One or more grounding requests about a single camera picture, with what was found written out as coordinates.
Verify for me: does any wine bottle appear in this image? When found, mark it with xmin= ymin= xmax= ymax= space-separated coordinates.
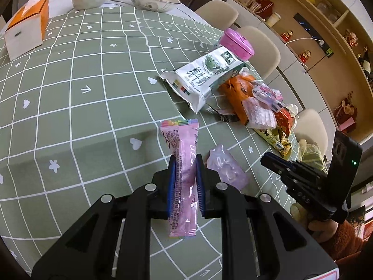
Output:
xmin=358 ymin=46 xmax=373 ymax=80

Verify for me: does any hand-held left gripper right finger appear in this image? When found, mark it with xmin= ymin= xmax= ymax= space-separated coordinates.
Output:
xmin=195 ymin=153 xmax=338 ymax=280

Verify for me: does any black foil wrapper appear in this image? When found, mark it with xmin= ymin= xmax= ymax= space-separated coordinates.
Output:
xmin=207 ymin=90 xmax=243 ymax=123

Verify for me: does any wooden wall shelf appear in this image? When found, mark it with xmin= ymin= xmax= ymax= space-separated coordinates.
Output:
xmin=230 ymin=0 xmax=373 ymax=152

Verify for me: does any orange snack wrapper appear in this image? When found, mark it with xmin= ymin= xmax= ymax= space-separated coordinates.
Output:
xmin=219 ymin=74 xmax=258 ymax=124

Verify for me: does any clear pink plastic wrapper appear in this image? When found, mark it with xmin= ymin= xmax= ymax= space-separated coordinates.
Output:
xmin=206 ymin=144 xmax=249 ymax=192

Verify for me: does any orange white tissue box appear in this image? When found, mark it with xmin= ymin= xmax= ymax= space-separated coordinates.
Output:
xmin=4 ymin=0 xmax=49 ymax=61

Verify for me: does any red gift bag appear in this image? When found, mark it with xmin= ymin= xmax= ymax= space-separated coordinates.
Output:
xmin=247 ymin=0 xmax=274 ymax=21

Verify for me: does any yellow white snack wrapper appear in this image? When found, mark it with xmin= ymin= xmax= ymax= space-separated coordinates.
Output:
xmin=253 ymin=126 xmax=293 ymax=160

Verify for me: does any colourful printed panel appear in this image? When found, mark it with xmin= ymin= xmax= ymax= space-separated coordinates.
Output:
xmin=347 ymin=205 xmax=367 ymax=240

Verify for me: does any beige chair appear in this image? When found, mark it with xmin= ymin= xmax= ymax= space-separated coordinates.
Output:
xmin=233 ymin=26 xmax=281 ymax=80
xmin=195 ymin=0 xmax=239 ymax=30
xmin=294 ymin=109 xmax=328 ymax=159

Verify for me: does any person's right forearm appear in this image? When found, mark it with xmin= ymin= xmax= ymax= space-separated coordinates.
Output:
xmin=319 ymin=221 xmax=366 ymax=264

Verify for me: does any red gold decoration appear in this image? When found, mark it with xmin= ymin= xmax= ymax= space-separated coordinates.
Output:
xmin=333 ymin=92 xmax=358 ymax=132

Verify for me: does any yellow-green cloth bag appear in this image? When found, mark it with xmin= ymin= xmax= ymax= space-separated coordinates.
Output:
xmin=290 ymin=139 xmax=329 ymax=225

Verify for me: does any black power strip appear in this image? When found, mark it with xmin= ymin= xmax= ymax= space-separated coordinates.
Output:
xmin=294 ymin=12 xmax=334 ymax=58

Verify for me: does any green checked tablecloth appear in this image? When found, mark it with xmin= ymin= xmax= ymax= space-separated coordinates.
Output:
xmin=0 ymin=6 xmax=300 ymax=270

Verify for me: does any pink snack wrapper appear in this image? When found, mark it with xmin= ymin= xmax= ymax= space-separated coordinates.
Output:
xmin=160 ymin=119 xmax=200 ymax=239

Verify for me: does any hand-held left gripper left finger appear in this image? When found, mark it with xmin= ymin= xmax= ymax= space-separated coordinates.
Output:
xmin=31 ymin=154 xmax=178 ymax=280

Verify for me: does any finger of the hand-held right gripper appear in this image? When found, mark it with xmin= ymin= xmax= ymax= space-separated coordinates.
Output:
xmin=260 ymin=152 xmax=329 ymax=194
xmin=286 ymin=178 xmax=322 ymax=210

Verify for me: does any person's right hand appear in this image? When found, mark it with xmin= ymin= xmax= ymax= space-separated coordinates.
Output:
xmin=307 ymin=219 xmax=346 ymax=242

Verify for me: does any pink white candy wrapper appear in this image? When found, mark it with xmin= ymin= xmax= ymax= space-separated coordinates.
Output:
xmin=242 ymin=82 xmax=283 ymax=129

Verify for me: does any white jar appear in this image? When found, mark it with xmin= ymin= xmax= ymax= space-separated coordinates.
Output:
xmin=266 ymin=12 xmax=281 ymax=27

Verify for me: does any white green milk bag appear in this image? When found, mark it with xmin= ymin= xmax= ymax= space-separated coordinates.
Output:
xmin=159 ymin=46 xmax=245 ymax=113

